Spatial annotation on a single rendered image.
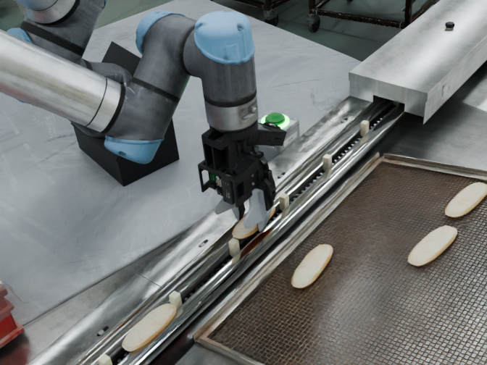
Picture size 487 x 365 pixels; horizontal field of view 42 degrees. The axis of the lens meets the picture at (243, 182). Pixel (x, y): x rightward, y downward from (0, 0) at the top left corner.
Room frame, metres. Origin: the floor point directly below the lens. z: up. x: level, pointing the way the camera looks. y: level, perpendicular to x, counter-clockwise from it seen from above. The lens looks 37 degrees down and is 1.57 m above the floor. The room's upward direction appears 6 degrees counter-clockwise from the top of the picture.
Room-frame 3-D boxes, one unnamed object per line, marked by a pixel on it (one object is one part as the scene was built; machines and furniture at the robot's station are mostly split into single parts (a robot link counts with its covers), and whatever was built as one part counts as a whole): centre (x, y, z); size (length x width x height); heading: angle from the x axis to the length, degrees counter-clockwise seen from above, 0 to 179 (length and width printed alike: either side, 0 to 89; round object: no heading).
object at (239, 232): (0.81, -0.01, 0.88); 0.10 x 0.04 x 0.01; 138
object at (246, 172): (0.78, 0.01, 1.02); 0.09 x 0.08 x 0.12; 138
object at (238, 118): (0.79, 0.00, 1.10); 0.08 x 0.08 x 0.05
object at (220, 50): (0.79, 0.01, 1.18); 0.09 x 0.08 x 0.11; 43
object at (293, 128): (1.07, -0.08, 0.84); 0.08 x 0.08 x 0.11; 48
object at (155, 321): (0.62, 0.16, 0.86); 0.10 x 0.04 x 0.01; 138
